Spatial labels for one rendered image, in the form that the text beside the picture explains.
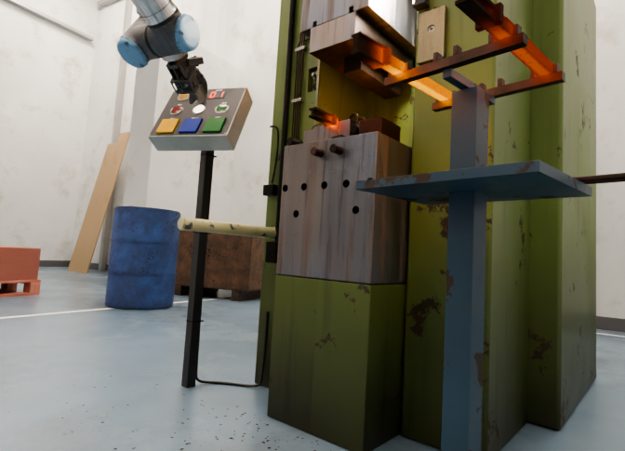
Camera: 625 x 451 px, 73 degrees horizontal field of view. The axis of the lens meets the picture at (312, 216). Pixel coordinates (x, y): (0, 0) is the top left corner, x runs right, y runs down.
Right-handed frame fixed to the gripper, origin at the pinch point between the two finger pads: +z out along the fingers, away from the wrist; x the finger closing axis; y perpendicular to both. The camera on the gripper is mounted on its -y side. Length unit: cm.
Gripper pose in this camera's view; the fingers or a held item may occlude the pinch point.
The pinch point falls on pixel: (203, 100)
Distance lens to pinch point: 161.3
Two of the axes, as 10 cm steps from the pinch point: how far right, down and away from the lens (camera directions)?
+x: 9.6, 0.3, -2.6
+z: 1.9, 5.8, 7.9
